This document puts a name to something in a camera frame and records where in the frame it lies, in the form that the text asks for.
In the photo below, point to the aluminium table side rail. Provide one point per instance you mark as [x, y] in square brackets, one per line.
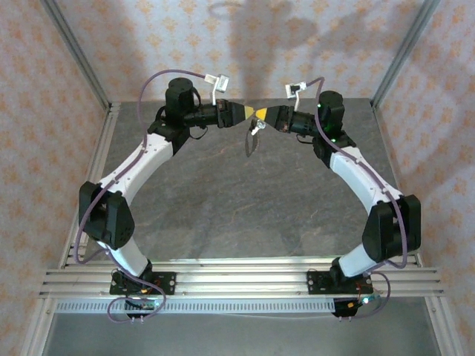
[92, 174]
[399, 185]

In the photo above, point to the silver split keyring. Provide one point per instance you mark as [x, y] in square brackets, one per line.
[261, 124]

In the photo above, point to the small white key tag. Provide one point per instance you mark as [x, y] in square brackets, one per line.
[254, 130]

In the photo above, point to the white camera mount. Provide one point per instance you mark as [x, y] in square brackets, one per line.
[214, 92]
[298, 98]

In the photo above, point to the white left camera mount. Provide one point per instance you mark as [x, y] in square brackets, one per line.
[214, 92]

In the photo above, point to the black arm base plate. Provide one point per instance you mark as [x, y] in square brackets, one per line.
[167, 283]
[315, 283]

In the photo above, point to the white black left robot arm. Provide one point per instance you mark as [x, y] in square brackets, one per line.
[111, 222]

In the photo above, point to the aluminium frame post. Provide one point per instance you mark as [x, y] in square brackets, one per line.
[78, 55]
[406, 48]

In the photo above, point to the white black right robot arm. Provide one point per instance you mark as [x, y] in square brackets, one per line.
[386, 230]

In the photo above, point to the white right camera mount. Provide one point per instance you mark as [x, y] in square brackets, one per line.
[298, 98]

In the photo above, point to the aluminium frame leg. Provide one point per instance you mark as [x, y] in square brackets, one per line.
[35, 330]
[443, 330]

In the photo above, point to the aluminium base beam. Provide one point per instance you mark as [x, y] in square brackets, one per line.
[241, 278]

